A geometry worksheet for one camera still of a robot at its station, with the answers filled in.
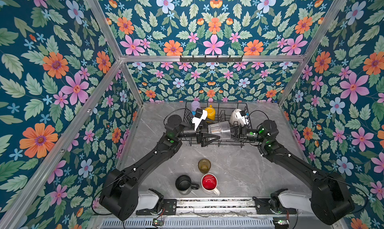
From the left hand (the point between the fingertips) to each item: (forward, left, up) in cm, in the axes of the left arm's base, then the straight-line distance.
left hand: (219, 129), depth 62 cm
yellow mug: (+29, -1, -23) cm, 37 cm away
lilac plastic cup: (+34, +10, -20) cm, 41 cm away
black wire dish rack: (+35, -10, -29) cm, 47 cm away
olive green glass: (-3, +6, -34) cm, 35 cm away
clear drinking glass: (+1, -2, -2) cm, 3 cm away
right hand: (+1, -3, -5) cm, 6 cm away
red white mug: (-12, +4, -36) cm, 38 cm away
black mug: (-11, +18, -33) cm, 40 cm away
